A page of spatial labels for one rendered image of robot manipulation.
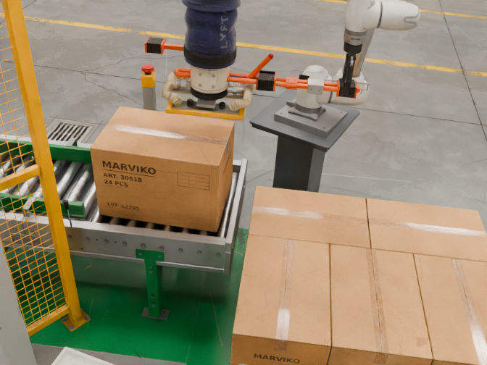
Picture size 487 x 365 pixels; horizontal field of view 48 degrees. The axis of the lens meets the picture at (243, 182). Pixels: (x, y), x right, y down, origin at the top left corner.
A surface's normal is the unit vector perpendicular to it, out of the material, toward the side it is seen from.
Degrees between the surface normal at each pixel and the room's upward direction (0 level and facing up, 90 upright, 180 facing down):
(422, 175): 0
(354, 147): 0
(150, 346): 0
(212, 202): 90
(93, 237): 90
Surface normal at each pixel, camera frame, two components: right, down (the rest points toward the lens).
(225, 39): 0.68, 0.21
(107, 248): -0.11, 0.59
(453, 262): 0.05, -0.80
